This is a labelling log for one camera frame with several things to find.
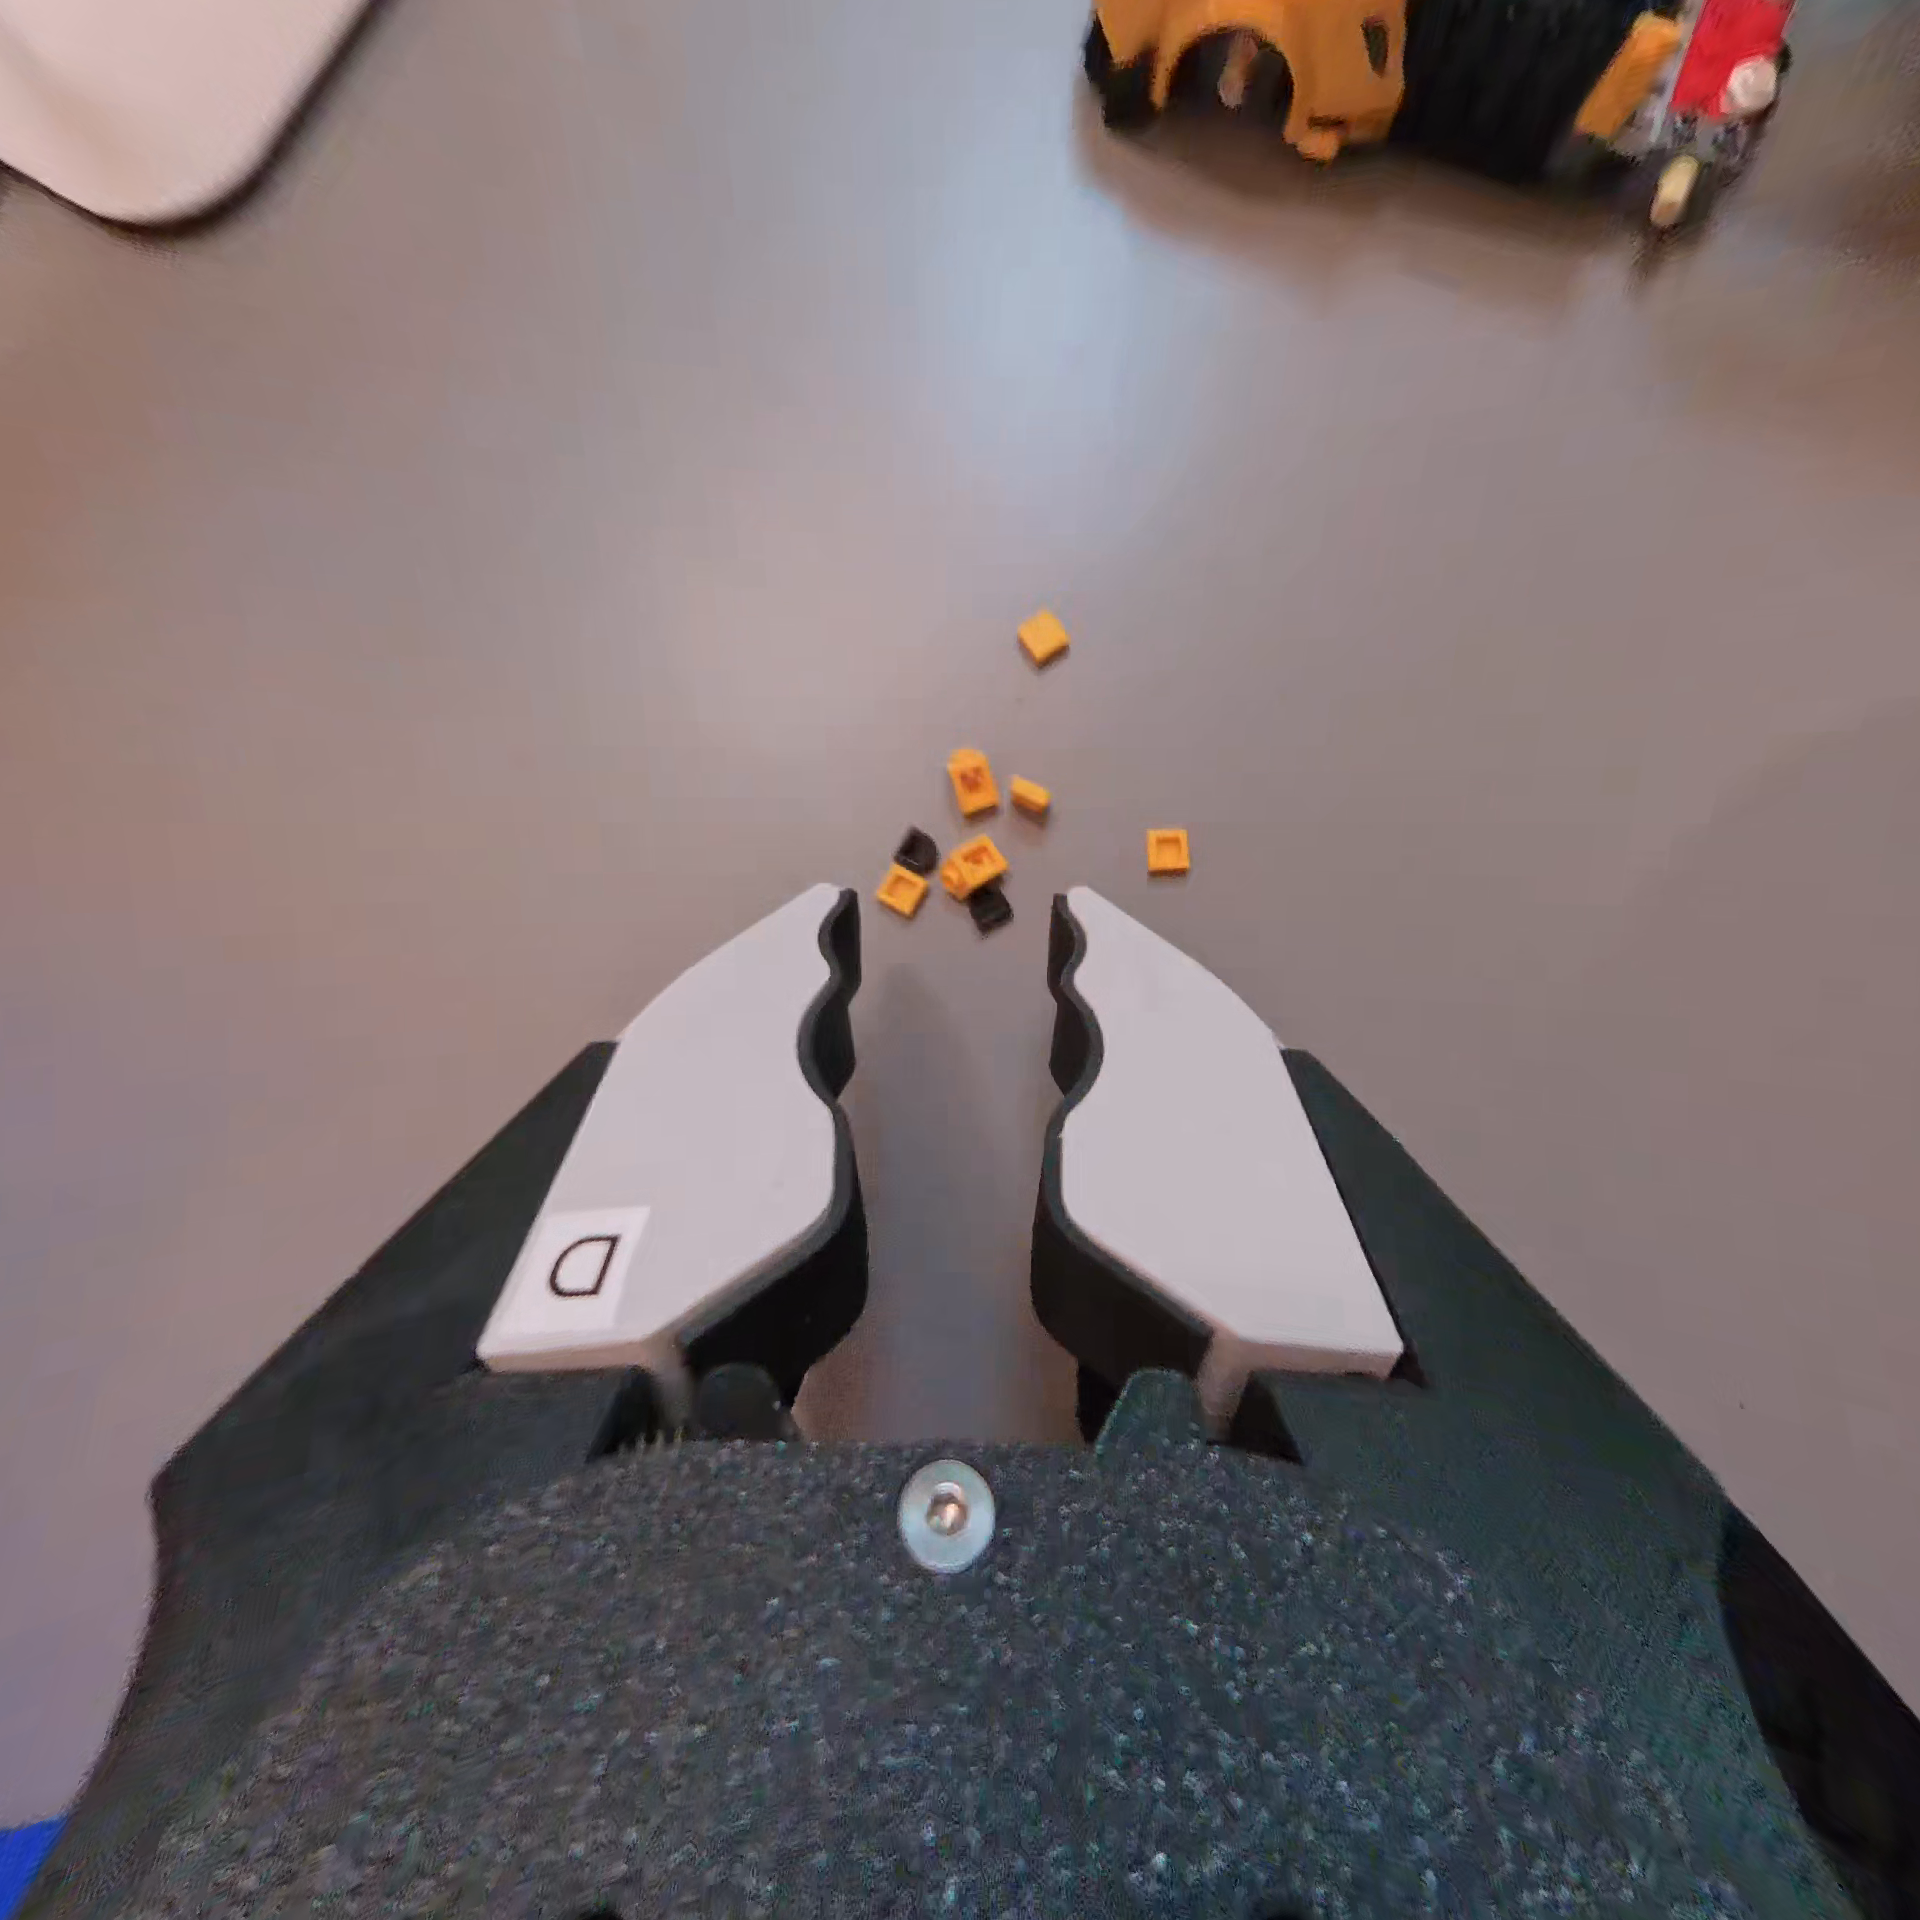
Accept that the yellow lego car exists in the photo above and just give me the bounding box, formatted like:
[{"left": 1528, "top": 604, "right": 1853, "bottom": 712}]
[{"left": 1084, "top": 0, "right": 1796, "bottom": 231}]

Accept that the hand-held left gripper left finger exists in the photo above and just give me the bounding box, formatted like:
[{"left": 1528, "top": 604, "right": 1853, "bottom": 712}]
[{"left": 477, "top": 884, "right": 874, "bottom": 1425}]

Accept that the cluster of yellow lego pieces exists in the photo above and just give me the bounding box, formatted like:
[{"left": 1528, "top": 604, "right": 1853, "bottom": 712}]
[{"left": 874, "top": 744, "right": 1055, "bottom": 937}]

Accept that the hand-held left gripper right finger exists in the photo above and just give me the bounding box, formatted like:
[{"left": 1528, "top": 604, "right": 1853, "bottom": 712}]
[{"left": 1029, "top": 884, "right": 1407, "bottom": 1425}]

